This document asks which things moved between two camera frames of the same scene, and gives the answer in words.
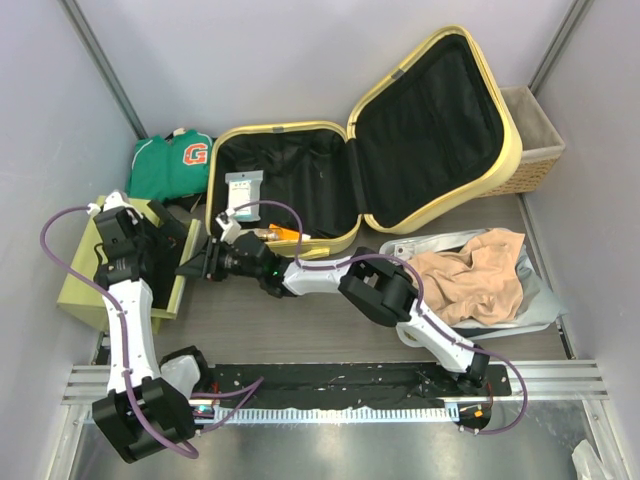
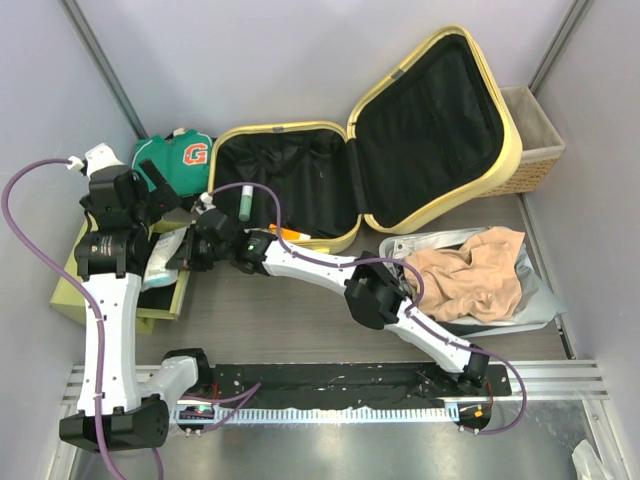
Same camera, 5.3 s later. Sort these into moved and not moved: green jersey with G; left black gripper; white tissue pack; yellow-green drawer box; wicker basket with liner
Moved: white tissue pack; left black gripper
Not moved: yellow-green drawer box; wicker basket with liner; green jersey with G
